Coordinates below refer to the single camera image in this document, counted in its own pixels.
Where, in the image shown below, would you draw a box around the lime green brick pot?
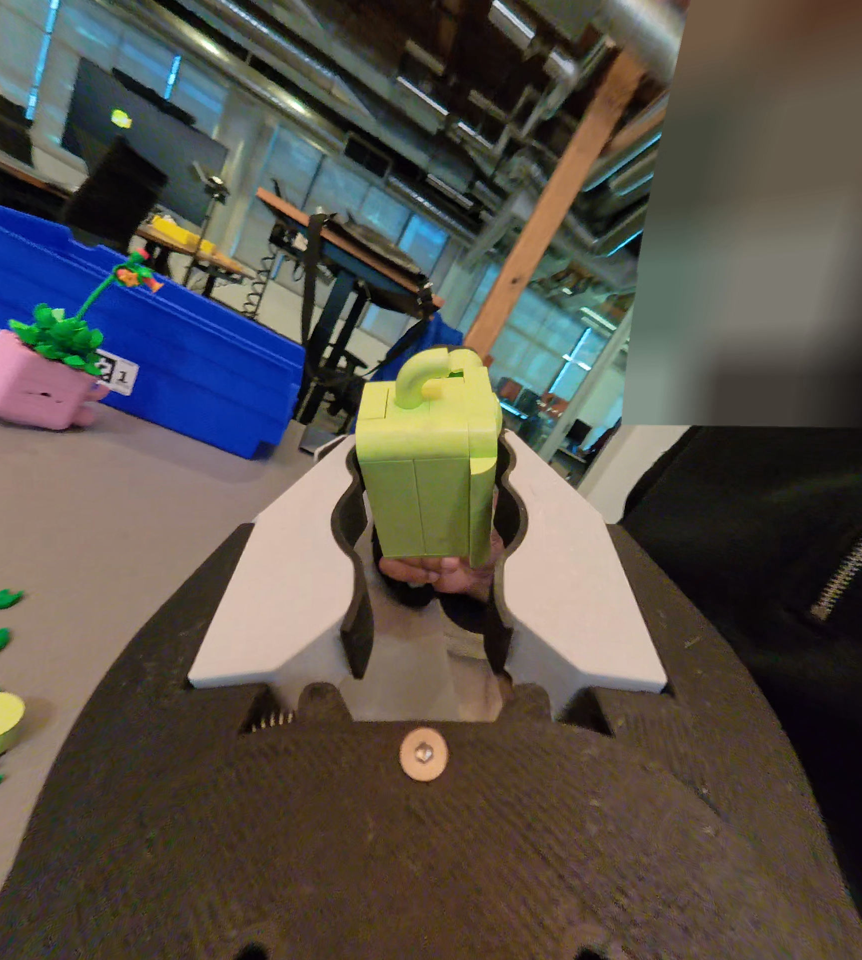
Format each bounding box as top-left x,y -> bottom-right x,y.
356,346 -> 504,569

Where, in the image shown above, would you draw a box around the wooden-top standing desk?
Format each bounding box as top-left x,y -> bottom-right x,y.
257,187 -> 445,444

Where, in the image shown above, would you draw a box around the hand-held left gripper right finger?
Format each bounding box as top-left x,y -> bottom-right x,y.
487,431 -> 670,710

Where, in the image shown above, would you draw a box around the black monitor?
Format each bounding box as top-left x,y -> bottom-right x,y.
63,58 -> 229,226

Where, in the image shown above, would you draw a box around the blue storage bin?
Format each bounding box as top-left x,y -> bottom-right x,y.
0,189 -> 306,460

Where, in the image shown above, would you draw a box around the wooden ceiling beam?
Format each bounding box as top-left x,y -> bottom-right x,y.
464,48 -> 649,361

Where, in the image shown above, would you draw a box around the blue hanging jacket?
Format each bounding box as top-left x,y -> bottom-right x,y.
382,311 -> 448,376

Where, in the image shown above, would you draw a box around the person's right hand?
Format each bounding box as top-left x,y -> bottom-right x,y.
377,553 -> 498,603

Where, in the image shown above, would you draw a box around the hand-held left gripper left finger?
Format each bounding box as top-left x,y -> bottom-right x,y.
189,435 -> 378,689

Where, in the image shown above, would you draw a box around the silver duct pipes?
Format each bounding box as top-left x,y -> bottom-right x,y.
48,0 -> 687,249

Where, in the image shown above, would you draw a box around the pink brick pot with plant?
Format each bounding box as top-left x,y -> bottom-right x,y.
0,251 -> 165,432

